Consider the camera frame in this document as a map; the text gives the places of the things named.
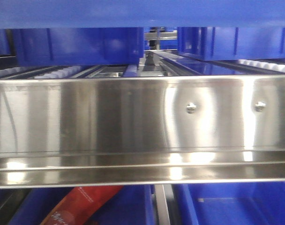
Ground blue plastic bin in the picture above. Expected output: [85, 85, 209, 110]
[0, 0, 285, 29]

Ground lower left blue bin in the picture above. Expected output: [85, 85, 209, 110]
[8, 185, 155, 225]

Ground rear left blue bin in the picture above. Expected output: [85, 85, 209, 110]
[12, 27, 144, 66]

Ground lower right blue bin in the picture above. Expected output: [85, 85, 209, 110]
[173, 182, 285, 225]

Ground left silver screw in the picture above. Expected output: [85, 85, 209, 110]
[186, 102, 197, 114]

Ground silver screw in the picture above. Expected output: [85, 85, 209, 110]
[186, 102, 197, 114]
[254, 101, 266, 112]

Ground red printed package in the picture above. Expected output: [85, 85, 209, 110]
[41, 186, 123, 225]

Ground right silver screw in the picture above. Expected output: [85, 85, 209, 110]
[254, 101, 266, 112]

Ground white roller track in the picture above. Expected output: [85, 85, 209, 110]
[237, 59, 285, 73]

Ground stainless steel shelf rail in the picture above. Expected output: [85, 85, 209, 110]
[0, 75, 285, 188]

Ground metal shelf divider post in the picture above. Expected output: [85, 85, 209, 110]
[154, 184, 171, 225]

